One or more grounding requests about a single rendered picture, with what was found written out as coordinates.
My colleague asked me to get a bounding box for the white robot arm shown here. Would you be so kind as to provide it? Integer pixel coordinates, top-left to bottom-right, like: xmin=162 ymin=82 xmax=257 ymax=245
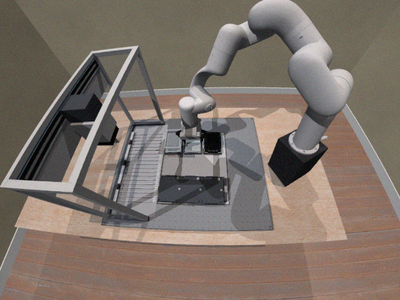
xmin=179 ymin=0 xmax=354 ymax=155

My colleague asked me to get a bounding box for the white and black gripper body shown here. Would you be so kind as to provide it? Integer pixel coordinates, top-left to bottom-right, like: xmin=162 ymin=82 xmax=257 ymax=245
xmin=181 ymin=122 xmax=202 ymax=137

